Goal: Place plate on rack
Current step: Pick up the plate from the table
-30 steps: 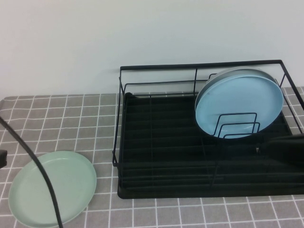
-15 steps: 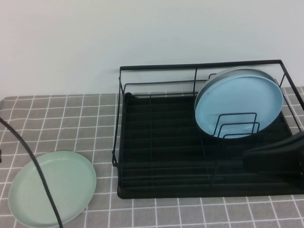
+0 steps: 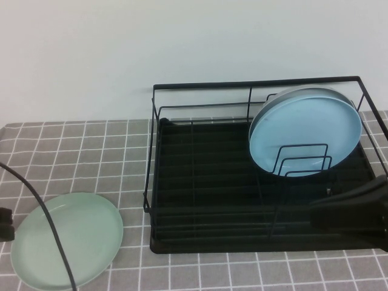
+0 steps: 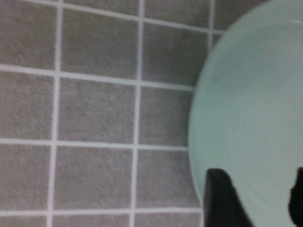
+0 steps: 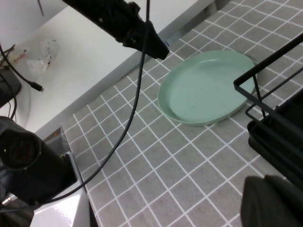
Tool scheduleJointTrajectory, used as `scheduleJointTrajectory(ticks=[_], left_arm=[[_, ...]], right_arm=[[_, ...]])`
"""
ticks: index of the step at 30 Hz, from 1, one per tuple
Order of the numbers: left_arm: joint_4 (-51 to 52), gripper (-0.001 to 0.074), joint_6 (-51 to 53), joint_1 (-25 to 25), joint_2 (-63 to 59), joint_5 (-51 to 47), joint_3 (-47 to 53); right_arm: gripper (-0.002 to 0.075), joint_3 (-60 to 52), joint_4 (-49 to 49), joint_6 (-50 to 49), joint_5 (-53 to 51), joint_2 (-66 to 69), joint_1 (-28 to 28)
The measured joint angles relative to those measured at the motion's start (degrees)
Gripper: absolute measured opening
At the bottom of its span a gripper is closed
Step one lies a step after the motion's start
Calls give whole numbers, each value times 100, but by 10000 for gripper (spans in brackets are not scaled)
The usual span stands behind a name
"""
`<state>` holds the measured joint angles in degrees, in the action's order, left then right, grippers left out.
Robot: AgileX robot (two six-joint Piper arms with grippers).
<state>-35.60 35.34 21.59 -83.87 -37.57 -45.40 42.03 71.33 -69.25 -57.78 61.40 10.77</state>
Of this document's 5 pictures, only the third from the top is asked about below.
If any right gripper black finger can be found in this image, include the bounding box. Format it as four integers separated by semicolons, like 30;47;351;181
309;199;388;253
318;174;388;209

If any light green plate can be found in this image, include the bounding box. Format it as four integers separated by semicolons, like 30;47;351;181
10;192;124;289

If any light blue plate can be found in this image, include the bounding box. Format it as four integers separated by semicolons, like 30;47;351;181
248;95;363;178

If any dark teal plate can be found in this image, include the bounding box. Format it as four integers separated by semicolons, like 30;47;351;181
256;87;356;128

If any grey checked tablecloth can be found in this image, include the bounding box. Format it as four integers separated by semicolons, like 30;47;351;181
0;109;388;291

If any black plastic drip tray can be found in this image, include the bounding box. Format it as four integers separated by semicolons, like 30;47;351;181
150;117;388;254

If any black left camera cable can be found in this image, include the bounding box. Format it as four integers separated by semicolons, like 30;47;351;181
0;162;78;291

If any black wire dish rack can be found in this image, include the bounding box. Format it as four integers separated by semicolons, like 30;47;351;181
142;75;388;254

